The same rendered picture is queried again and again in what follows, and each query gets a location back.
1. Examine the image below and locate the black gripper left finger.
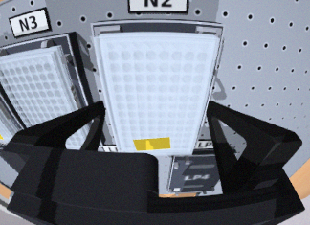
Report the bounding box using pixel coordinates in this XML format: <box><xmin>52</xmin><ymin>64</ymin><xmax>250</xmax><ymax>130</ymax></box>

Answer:
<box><xmin>11</xmin><ymin>101</ymin><xmax>106</xmax><ymax>151</ymax></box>

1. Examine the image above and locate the grey perforated base plate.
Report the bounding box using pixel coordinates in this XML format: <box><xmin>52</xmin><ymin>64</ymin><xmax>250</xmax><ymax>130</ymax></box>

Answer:
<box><xmin>0</xmin><ymin>0</ymin><xmax>310</xmax><ymax>178</ymax></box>

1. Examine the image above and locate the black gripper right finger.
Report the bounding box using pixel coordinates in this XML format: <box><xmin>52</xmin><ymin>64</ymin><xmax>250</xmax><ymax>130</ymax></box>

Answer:
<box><xmin>206</xmin><ymin>101</ymin><xmax>302</xmax><ymax>193</ymax></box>

